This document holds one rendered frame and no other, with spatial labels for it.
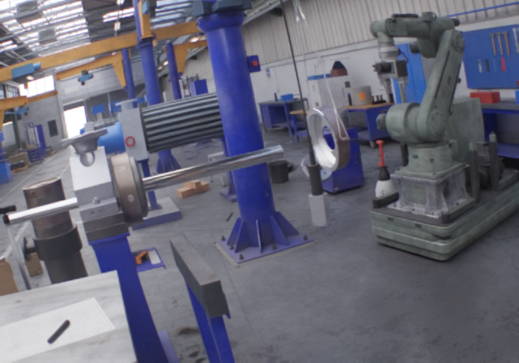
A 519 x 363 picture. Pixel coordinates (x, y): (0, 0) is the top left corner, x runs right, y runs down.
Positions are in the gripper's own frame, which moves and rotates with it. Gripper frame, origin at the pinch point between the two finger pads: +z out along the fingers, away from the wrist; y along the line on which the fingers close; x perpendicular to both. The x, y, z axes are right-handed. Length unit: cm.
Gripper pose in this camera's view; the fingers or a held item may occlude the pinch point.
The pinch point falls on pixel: (396, 97)
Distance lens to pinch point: 334.4
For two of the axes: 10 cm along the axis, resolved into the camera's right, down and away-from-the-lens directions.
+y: -4.5, -0.9, 8.9
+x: -8.7, 2.5, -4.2
